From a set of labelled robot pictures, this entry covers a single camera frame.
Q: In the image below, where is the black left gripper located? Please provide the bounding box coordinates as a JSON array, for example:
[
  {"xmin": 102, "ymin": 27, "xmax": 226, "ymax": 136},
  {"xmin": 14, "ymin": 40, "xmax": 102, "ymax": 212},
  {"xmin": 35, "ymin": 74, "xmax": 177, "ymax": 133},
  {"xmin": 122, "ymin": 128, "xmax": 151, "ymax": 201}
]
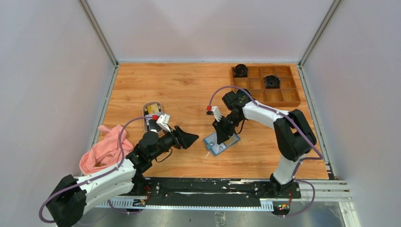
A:
[{"xmin": 149, "ymin": 124, "xmax": 198, "ymax": 160}]

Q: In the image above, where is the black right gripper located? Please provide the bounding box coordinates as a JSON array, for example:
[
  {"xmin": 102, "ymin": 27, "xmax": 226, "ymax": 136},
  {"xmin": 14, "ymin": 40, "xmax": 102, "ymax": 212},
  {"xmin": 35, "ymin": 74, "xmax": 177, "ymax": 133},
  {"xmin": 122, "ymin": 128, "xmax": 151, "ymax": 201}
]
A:
[{"xmin": 213, "ymin": 113, "xmax": 244, "ymax": 145}]

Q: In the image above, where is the blue leather card holder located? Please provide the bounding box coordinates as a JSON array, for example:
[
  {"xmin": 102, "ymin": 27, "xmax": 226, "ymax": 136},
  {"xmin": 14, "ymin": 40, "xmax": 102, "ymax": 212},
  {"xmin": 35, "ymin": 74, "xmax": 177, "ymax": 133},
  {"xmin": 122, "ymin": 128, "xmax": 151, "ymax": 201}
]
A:
[{"xmin": 203, "ymin": 133, "xmax": 240, "ymax": 157}]

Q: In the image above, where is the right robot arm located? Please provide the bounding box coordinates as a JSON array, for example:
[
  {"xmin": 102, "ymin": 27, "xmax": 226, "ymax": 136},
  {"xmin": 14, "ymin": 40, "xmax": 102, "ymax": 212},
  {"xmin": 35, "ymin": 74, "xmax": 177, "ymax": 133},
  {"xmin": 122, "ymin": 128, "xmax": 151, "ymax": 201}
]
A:
[{"xmin": 206, "ymin": 88, "xmax": 323, "ymax": 198}]

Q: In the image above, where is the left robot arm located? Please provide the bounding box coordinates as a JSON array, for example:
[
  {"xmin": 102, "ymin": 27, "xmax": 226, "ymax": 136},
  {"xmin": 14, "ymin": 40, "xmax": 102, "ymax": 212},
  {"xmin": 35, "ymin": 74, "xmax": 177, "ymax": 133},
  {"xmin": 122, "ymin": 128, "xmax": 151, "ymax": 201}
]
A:
[{"xmin": 44, "ymin": 126, "xmax": 199, "ymax": 227}]

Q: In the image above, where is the black blue rosette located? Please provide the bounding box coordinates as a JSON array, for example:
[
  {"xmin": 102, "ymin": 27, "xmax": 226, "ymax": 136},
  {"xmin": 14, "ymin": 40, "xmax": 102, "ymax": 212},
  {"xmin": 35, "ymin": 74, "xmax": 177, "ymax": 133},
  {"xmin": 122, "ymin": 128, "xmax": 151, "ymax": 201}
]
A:
[{"xmin": 235, "ymin": 89, "xmax": 251, "ymax": 99}]

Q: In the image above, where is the black rosette top left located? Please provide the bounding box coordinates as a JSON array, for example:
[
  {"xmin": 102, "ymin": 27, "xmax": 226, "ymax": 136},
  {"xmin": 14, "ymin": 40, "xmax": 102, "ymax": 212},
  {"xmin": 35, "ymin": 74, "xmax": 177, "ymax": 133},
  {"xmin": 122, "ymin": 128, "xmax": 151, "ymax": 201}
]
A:
[{"xmin": 233, "ymin": 64, "xmax": 248, "ymax": 78}]

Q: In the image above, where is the black rosette middle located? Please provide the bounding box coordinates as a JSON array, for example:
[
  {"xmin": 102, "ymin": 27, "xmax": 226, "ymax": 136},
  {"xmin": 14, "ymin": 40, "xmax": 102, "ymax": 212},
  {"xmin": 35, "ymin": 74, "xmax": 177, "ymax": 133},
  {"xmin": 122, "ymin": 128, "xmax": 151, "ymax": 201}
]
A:
[{"xmin": 263, "ymin": 75, "xmax": 281, "ymax": 89}]

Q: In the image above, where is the wooden compartment tray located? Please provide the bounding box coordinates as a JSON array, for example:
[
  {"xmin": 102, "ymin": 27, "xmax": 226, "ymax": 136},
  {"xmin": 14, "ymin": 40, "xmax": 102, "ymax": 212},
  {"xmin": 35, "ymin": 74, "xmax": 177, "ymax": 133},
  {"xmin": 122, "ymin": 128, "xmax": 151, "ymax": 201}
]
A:
[{"xmin": 231, "ymin": 64, "xmax": 301, "ymax": 107}]

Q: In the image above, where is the pink cloth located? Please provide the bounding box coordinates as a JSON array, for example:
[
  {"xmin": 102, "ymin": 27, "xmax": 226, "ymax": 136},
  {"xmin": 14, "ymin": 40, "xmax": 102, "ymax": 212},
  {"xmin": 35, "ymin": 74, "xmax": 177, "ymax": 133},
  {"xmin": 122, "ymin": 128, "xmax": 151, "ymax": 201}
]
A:
[{"xmin": 79, "ymin": 125, "xmax": 134, "ymax": 175}]

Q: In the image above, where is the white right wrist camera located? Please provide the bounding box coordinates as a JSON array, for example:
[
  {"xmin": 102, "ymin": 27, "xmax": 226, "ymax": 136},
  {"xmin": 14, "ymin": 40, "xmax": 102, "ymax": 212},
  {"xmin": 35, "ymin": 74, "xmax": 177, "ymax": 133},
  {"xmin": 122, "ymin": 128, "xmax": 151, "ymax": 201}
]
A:
[{"xmin": 206, "ymin": 105, "xmax": 223, "ymax": 122}]

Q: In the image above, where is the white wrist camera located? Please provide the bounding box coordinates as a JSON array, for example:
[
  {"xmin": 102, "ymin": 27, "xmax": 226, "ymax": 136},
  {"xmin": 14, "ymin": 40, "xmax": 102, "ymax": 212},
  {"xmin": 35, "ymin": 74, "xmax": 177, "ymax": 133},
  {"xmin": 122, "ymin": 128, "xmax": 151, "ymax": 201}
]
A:
[
  {"xmin": 157, "ymin": 113, "xmax": 172, "ymax": 132},
  {"xmin": 206, "ymin": 105, "xmax": 223, "ymax": 122}
]

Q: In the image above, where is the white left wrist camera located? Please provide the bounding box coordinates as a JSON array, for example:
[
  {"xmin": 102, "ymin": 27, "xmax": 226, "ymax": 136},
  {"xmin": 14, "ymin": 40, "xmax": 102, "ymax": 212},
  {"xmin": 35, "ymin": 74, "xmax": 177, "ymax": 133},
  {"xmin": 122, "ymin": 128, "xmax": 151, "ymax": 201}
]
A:
[{"xmin": 157, "ymin": 113, "xmax": 172, "ymax": 132}]

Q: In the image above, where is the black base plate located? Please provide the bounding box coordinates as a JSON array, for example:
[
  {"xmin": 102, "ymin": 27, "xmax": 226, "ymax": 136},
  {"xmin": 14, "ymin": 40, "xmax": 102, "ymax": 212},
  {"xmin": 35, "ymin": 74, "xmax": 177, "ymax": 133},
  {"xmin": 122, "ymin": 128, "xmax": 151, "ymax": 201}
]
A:
[{"xmin": 120, "ymin": 177, "xmax": 301, "ymax": 210}]

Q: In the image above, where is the aluminium frame rail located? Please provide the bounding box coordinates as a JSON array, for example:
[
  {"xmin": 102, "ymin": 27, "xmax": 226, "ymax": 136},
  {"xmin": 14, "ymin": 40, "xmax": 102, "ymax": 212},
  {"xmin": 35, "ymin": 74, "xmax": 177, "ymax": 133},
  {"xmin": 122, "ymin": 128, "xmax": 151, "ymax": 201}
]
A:
[{"xmin": 64, "ymin": 175, "xmax": 353, "ymax": 211}]

